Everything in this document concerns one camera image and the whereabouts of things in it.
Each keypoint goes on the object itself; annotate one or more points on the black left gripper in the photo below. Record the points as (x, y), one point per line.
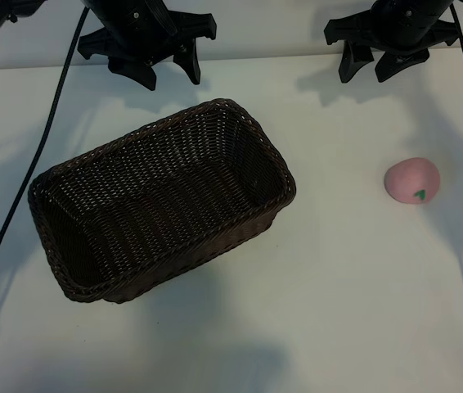
(133, 24)

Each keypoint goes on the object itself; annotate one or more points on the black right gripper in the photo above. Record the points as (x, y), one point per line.
(403, 28)

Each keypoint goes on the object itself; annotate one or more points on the dark brown wicker basket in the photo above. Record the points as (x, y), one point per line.
(166, 184)

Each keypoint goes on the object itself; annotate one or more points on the pink peach with green leaf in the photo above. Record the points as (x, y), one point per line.
(409, 178)

